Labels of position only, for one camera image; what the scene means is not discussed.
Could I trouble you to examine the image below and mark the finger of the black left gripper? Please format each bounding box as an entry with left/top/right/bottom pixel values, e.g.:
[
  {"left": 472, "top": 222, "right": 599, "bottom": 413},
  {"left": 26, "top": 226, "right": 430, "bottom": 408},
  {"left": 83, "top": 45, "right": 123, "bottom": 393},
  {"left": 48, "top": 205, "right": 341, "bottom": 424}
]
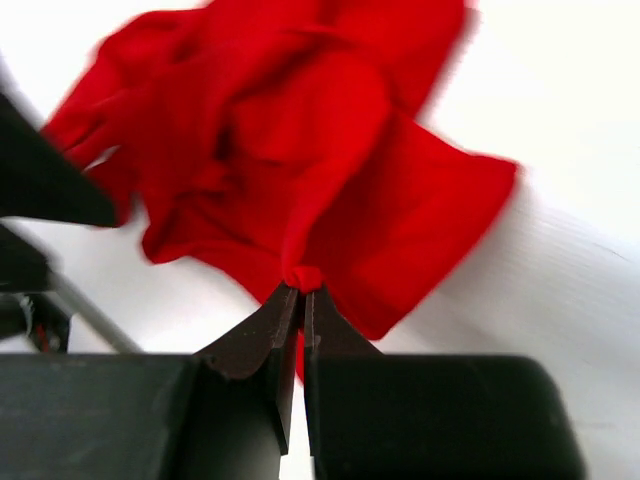
[{"left": 1, "top": 95, "right": 116, "bottom": 227}]

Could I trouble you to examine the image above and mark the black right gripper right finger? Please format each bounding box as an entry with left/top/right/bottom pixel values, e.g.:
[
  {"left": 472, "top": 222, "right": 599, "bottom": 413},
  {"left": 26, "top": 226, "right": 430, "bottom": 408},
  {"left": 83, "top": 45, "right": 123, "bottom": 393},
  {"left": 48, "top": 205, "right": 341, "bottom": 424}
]
[{"left": 304, "top": 289, "right": 586, "bottom": 480}]

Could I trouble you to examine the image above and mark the red t-shirt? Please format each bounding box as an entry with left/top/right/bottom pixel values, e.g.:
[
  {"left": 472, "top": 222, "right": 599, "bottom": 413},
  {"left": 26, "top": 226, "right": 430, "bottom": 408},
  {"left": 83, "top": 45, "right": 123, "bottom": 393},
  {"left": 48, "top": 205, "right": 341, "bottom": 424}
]
[{"left": 38, "top": 0, "right": 521, "bottom": 386}]

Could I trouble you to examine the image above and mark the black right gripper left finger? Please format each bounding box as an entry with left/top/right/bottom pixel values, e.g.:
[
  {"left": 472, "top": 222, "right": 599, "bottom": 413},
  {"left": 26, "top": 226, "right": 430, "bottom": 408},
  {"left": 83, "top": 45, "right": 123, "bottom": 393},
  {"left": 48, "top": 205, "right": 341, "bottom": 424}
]
[{"left": 1, "top": 287, "right": 298, "bottom": 479}]

